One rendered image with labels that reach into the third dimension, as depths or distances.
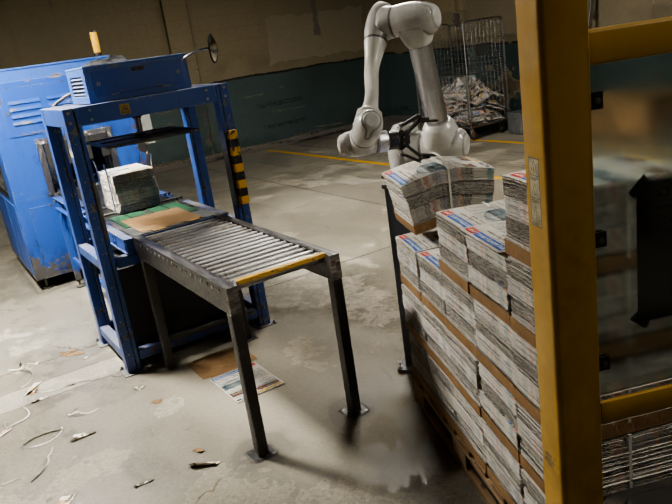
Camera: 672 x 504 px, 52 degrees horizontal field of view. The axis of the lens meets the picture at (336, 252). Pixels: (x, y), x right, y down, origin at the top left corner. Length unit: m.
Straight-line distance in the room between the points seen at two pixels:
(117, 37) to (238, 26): 2.09
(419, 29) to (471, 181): 0.66
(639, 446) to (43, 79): 5.33
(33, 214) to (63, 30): 5.69
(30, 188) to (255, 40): 7.10
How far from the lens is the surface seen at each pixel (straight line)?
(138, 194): 4.82
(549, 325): 1.37
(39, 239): 6.34
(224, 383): 3.87
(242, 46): 12.50
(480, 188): 2.90
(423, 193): 2.82
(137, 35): 11.87
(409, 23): 3.00
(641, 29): 1.34
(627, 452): 2.06
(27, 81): 6.26
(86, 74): 4.09
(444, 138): 3.20
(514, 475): 2.36
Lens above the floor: 1.69
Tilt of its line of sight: 17 degrees down
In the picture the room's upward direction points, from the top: 8 degrees counter-clockwise
